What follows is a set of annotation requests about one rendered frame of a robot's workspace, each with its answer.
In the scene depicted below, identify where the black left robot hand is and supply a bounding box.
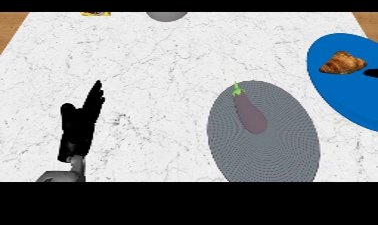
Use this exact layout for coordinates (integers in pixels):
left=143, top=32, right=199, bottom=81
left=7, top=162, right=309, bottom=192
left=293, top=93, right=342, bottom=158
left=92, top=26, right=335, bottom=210
left=55, top=79, right=106, bottom=164

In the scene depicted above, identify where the brown croissant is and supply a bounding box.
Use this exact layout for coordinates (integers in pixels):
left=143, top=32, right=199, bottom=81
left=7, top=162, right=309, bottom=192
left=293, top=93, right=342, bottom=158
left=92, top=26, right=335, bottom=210
left=317, top=50, right=368, bottom=76

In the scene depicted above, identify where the grey round object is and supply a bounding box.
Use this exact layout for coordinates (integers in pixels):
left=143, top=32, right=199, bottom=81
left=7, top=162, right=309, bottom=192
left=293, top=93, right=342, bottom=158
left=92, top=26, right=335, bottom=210
left=144, top=11, right=190, bottom=23

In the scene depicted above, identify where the grey textured round plate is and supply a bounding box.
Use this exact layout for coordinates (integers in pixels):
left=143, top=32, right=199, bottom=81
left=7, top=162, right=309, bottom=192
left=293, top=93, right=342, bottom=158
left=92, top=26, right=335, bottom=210
left=205, top=80, right=321, bottom=183

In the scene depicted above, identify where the yellow flat object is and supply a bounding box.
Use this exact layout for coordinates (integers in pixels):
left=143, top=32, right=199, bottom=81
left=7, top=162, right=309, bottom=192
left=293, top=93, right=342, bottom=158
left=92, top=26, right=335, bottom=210
left=79, top=11, right=112, bottom=17

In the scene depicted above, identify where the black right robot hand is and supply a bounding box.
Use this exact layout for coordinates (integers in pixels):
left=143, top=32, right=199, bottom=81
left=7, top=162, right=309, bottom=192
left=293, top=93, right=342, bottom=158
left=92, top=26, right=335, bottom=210
left=363, top=68, right=378, bottom=80

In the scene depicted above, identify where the purple eggplant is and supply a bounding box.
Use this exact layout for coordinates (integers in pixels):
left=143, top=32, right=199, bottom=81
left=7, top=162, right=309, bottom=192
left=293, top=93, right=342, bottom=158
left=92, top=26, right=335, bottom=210
left=230, top=81, right=270, bottom=136

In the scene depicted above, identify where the blue oval placemat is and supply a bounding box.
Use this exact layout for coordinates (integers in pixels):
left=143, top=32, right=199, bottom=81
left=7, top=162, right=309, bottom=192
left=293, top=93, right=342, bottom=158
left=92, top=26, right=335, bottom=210
left=305, top=32, right=378, bottom=133

